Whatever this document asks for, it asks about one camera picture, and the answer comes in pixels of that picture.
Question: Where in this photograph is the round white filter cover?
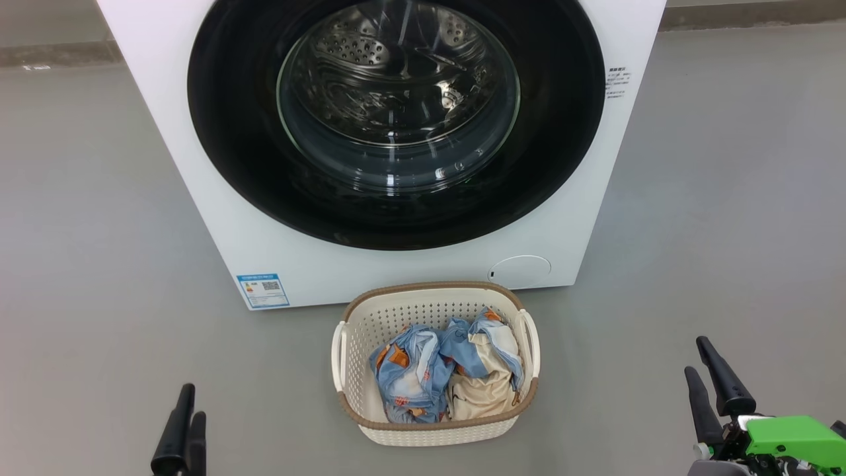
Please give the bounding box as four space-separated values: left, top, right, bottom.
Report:
488 255 552 290

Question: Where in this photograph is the cream perforated laundry basket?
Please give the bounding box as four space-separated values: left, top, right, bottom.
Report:
331 282 541 447

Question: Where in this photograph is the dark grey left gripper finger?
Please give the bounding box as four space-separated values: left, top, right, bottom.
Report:
186 411 207 476
151 383 196 476

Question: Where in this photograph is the white front-load washing machine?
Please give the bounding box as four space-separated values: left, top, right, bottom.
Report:
98 0 667 310

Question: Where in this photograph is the blue and cream garment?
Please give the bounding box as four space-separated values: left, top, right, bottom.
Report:
440 307 525 422

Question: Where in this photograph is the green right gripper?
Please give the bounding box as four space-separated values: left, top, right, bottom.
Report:
684 336 846 476

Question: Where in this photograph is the blue orange patterned garment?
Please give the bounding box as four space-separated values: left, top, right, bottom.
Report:
369 324 457 424

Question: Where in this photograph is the blue energy label sticker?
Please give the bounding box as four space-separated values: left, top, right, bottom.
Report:
236 272 290 309

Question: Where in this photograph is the black washer door glass bowl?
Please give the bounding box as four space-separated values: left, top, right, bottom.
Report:
187 0 606 251

